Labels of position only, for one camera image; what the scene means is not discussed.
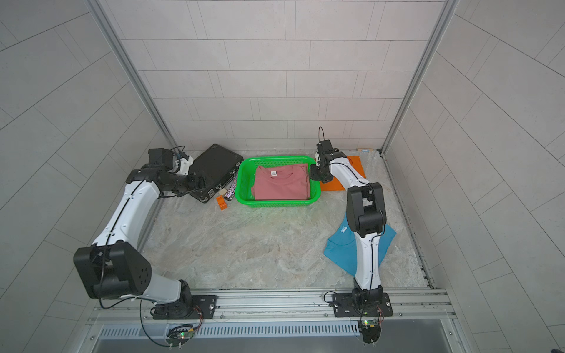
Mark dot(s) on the right aluminium corner post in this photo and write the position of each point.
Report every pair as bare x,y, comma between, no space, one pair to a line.
439,29

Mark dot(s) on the pink t-shirt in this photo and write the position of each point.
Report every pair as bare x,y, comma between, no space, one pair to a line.
282,183

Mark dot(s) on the circuit board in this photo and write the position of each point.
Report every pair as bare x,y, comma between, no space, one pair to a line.
370,331
178,336

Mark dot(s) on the left circuit board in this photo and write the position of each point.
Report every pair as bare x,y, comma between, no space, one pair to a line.
178,336

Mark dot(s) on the orange curved wooden block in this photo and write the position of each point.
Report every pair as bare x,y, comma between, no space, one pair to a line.
222,203

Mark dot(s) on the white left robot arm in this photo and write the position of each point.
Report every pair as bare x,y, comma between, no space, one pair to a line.
112,266

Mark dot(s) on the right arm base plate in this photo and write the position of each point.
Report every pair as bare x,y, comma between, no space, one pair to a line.
345,306

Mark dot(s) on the aluminium rail frame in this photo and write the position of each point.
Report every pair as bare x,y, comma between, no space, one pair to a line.
273,313

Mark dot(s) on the left aluminium corner post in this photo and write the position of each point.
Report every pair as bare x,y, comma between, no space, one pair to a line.
126,63

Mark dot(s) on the orange folded t-shirt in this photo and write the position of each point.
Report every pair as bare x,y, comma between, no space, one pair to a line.
346,172

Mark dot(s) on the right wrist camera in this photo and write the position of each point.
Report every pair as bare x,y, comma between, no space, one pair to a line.
322,148

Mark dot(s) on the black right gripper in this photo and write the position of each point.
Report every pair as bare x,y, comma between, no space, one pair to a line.
314,173

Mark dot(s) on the black ribbed hard case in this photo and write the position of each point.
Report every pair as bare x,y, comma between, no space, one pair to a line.
218,166

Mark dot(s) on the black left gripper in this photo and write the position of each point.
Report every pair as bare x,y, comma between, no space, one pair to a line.
195,182

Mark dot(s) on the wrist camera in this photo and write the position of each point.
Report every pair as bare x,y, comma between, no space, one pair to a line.
322,148
170,160

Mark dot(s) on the aluminium corner post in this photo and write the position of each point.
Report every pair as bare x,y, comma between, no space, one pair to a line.
439,29
126,63

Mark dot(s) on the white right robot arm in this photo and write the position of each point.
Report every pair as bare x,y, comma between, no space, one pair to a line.
366,217

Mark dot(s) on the green plastic basket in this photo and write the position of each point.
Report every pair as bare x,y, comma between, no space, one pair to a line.
246,180

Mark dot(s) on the right circuit board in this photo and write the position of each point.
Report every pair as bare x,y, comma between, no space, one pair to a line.
370,331

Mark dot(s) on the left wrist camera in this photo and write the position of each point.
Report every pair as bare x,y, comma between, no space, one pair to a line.
170,160

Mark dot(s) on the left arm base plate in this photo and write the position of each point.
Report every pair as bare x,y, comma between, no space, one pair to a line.
200,307

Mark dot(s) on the blue t-shirt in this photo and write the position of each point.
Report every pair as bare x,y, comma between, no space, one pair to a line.
341,247

